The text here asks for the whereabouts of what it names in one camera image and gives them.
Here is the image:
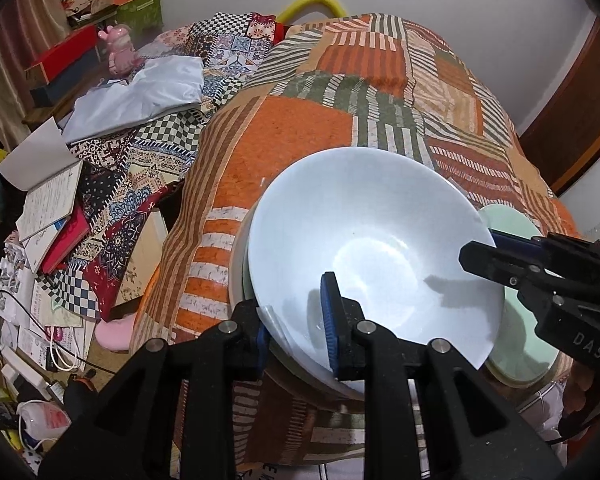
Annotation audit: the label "white power strip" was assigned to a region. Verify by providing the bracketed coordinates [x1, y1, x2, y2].
[0, 347, 56, 401]

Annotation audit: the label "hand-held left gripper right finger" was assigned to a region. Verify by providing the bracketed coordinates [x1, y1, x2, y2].
[320, 271, 563, 480]

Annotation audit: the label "red book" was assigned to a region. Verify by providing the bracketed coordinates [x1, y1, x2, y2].
[40, 207, 91, 275]

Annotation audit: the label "checkered patchwork cloth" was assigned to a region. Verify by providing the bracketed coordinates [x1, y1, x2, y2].
[55, 11, 286, 321]

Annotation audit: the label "wooden door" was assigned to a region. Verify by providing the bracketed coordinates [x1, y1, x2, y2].
[520, 15, 600, 196]

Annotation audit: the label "striped curtain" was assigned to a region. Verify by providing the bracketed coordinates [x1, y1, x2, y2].
[0, 0, 68, 146]

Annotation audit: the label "dark blue box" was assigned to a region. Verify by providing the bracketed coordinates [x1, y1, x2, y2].
[30, 67, 106, 106]

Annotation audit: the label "white plastic bag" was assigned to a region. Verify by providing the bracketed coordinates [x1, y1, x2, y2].
[17, 400, 73, 443]

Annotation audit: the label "pink toy figure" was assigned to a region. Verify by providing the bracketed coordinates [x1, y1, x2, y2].
[97, 24, 143, 75]

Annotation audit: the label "green box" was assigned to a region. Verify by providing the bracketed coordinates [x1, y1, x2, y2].
[117, 0, 163, 36]

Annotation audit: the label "small mint green plate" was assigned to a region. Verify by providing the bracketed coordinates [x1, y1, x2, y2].
[480, 203, 561, 390]

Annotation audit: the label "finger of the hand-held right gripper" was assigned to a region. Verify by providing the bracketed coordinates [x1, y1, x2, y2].
[458, 241, 566, 301]
[490, 229, 600, 281]

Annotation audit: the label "orange-handled tool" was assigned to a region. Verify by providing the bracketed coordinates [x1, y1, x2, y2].
[62, 367, 98, 406]

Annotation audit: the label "white cable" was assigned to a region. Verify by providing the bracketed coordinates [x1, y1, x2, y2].
[45, 325, 86, 373]

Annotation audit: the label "long red box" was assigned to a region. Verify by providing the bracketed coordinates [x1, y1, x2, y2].
[25, 25, 101, 81]

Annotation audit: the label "grey plastic bag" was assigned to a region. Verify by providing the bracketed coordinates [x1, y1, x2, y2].
[62, 55, 205, 145]

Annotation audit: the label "pink slipper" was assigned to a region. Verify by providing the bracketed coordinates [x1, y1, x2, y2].
[96, 316, 138, 352]

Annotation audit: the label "open white notebook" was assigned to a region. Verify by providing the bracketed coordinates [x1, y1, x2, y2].
[0, 117, 83, 243]

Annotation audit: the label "scattered printed papers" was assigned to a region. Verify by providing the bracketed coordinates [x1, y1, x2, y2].
[0, 230, 101, 361]

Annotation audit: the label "white bowl with dark dots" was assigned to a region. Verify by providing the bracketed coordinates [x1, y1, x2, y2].
[247, 146, 504, 370]

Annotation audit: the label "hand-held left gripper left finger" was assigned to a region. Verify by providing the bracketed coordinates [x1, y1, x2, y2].
[37, 300, 271, 480]

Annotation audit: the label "orange patchwork blanket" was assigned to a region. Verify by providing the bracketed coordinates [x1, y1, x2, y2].
[130, 12, 581, 480]

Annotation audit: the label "beige wooden panel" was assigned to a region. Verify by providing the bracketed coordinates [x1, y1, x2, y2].
[115, 205, 168, 306]

